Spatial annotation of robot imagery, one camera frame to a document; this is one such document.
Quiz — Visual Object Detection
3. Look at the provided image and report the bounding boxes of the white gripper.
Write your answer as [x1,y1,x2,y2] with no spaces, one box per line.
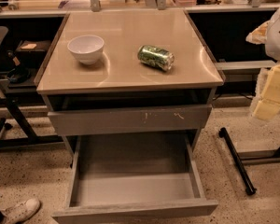
[249,63,280,120]

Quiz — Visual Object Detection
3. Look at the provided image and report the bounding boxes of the grey drawer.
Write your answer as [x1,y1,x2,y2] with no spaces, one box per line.
[52,133,218,224]
[49,105,212,136]

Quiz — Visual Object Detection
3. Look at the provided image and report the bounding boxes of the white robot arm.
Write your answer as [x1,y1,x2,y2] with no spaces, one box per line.
[245,8,280,120]

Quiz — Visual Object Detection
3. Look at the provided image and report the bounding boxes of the grey drawer cabinet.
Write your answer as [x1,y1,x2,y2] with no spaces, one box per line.
[37,9,223,152]

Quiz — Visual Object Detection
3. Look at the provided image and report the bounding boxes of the grey top drawer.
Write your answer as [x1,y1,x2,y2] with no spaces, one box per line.
[49,105,212,136]

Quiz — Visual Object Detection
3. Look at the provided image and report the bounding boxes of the green soda can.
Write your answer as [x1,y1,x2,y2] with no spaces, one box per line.
[137,45,175,72]

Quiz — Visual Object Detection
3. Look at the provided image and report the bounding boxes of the white ceramic bowl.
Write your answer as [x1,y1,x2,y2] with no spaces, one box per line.
[67,35,105,64]

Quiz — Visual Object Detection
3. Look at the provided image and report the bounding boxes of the dark box on shelf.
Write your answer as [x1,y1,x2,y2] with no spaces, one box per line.
[16,40,51,68]

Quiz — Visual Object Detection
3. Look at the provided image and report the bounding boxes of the white sneaker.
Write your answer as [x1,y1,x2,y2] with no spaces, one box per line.
[0,198,41,224]

